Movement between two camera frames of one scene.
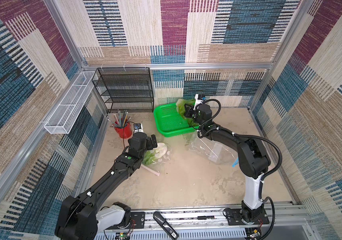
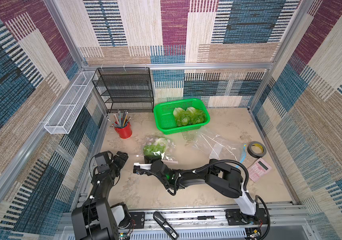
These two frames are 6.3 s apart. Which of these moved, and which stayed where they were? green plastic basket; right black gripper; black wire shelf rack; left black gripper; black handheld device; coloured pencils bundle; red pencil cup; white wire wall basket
Moved: left black gripper; right black gripper
Stayed: red pencil cup; white wire wall basket; coloured pencils bundle; green plastic basket; black wire shelf rack; black handheld device
